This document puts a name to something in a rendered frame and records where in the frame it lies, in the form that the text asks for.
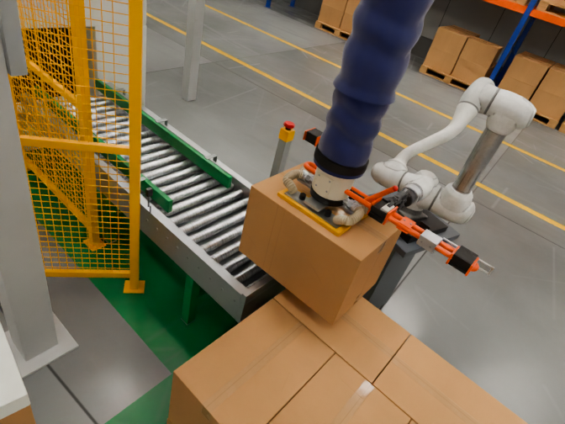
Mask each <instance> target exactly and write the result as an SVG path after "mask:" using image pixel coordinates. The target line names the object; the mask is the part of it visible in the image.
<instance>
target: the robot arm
mask: <svg viewBox="0 0 565 424"><path fill-rule="evenodd" d="M478 113H479V114H485V115H487V116H488V117H487V120H486V128H485V129H484V131H483V133H482V134H481V136H480V138H479V139H478V142H477V144H476V145H475V147H474V148H473V150H472V152H471V154H470V155H469V157H468V159H467V160H466V162H465V164H464V165H463V167H462V169H461V171H460V172H459V174H458V175H457V178H456V179H455V181H454V183H448V184H447V185H446V186H445V187H444V188H443V187H442V186H441V185H440V184H438V183H439V180H438V178H437V176H436V175H435V174H434V173H433V172H430V171H427V170H420V171H418V172H417V173H416V174H413V173H410V172H407V171H408V169H407V167H406V164H407V162H408V160H409V159H410V158H411V157H413V156H416V155H418V154H420V153H421V152H424V151H427V150H429V149H431V148H433V147H436V146H439V145H441V144H443V143H445V142H448V141H449V140H451V139H453V138H454V137H456V136H457V135H458V134H460V133H461V132H462V131H463V129H464V128H465V127H466V126H467V125H468V124H469V122H470V121H471V120H472V119H473V118H474V117H475V116H476V115H477V114H478ZM535 114H536V108H535V106H534V105H533V104H532V103H531V102H530V101H529V100H527V99H526V98H523V97H521V96H520V95H518V94H516V93H512V92H510V91H508V90H504V89H501V88H498V87H495V86H494V82H493V81H492V80H491V79H490V78H488V77H480V78H479V79H477V80H476V81H474V82H473V83H472V84H471V85H470V86H469V87H468V88H467V90H466V91H465V92H464V94H463V95H462V96H461V99H460V101H459V103H458V105H457V108H456V111H455V113H454V115H453V118H452V120H451V123H450V124H449V125H448V126H447V127H446V128H445V129H443V130H441V131H439V132H437V133H435V134H434V135H430V136H428V137H426V138H424V139H423V140H420V141H418V142H416V143H414V144H413V145H411V146H408V147H406V148H405V149H403V150H402V151H401V152H400V153H399V154H398V155H397V156H396V157H395V158H394V159H389V160H388V161H387V162H378V163H376V164H375V165H374V166H373V167H372V171H371V175H372V178H373V180H374V181H375V182H376V183H378V184H380V185H381V186H383V187H385V188H391V187H392V186H394V185H396V186H398V188H399V189H398V191H397V192H398V193H397V194H395V195H394V196H393V199H392V200H391V199H390V200H389V201H388V202H389V203H388V204H386V205H384V206H383V207H382V208H381V209H380V210H382V211H384V212H385V213H388V212H389V211H390V210H391V209H393V208H394V207H395V205H397V206H398V209H397V211H396V213H399V214H400V215H401V216H403V217H405V216H406V217H408V218H409V219H411V220H420V219H424V220H426V219H427V217H428V216H427V215H425V214H424V213H423V212H422V211H423V209H426V210H429V211H430V212H431V213H433V214H435V215H437V216H439V217H441V218H442V219H444V220H448V221H450V222H453V223H458V224H463V223H467V222H468V221H469V220H470V219H471V218H472V216H473V214H474V213H475V204H474V202H472V199H473V192H472V189H473V187H474V185H475V184H476V182H477V181H478V179H479V178H480V176H481V175H482V173H483V171H484V169H485V168H486V166H487V165H488V163H489V162H490V161H491V159H492V158H493V156H494V154H495V152H496V151H497V150H498V149H499V146H500V145H501V143H502V142H503V140H504V138H505V137H506V136H507V135H509V134H511V133H512V132H513V131H514V130H516V129H518V130H522V129H524V128H526V127H528V126H529V125H530V124H531V121H532V120H533V118H534V116H535Z"/></svg>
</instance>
